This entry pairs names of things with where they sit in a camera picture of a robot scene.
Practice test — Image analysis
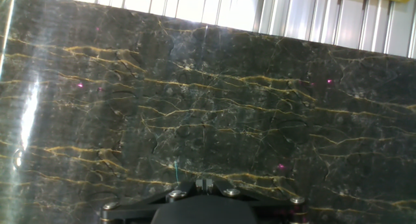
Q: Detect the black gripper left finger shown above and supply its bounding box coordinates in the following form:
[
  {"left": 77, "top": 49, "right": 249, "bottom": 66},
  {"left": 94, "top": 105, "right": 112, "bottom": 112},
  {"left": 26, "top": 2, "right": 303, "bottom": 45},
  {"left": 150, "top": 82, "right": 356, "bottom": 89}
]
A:
[{"left": 99, "top": 179, "right": 205, "bottom": 224}]

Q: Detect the black marble pattern mat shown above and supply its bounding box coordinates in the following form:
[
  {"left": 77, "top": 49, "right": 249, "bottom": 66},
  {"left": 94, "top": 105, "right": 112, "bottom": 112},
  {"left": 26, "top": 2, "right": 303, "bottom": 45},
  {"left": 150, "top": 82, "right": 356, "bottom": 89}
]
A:
[{"left": 0, "top": 0, "right": 416, "bottom": 224}]

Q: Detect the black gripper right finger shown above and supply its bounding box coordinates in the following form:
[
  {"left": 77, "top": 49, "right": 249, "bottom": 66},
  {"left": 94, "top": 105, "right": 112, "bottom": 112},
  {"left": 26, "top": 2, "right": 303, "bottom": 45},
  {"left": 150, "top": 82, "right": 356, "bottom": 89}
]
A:
[{"left": 204, "top": 179, "right": 309, "bottom": 224}]

